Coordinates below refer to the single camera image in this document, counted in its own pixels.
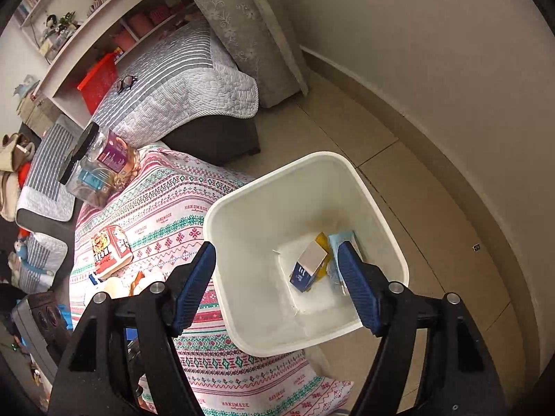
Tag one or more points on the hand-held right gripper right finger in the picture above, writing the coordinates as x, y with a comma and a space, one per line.
359, 290

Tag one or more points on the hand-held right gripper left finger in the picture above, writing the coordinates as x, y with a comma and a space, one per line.
194, 287

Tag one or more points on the blue and white small carton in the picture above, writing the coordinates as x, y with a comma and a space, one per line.
308, 268

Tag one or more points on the white plastic bin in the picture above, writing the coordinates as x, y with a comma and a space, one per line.
260, 225

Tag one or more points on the orange snack wrapper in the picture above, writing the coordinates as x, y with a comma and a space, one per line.
138, 278

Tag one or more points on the yellow wrapper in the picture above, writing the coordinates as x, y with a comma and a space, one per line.
323, 241

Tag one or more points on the patterned red and green tablecloth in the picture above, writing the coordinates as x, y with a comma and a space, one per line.
173, 225

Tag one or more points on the grey striped cushion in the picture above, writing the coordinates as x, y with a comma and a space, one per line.
50, 169
41, 260

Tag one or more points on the crumpled white tissue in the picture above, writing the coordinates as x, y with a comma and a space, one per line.
113, 288

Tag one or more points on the red and white snack packet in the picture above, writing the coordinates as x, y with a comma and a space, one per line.
110, 248

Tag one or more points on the clear plastic jar black lid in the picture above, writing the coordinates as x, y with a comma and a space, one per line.
104, 169

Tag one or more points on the beige cloth bag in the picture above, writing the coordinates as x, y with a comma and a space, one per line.
17, 151

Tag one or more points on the grey striped quilt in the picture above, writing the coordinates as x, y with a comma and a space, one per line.
173, 82

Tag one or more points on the black sunglasses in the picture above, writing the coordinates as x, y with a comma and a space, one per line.
126, 83

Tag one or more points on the red plastic basket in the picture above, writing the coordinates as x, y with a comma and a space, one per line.
99, 81

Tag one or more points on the white shelf unit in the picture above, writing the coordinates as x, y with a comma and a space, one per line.
76, 63

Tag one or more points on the pink storage box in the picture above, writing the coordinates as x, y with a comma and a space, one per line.
141, 24
123, 41
160, 13

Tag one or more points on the grey embroidered curtain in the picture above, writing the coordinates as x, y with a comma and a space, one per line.
243, 21

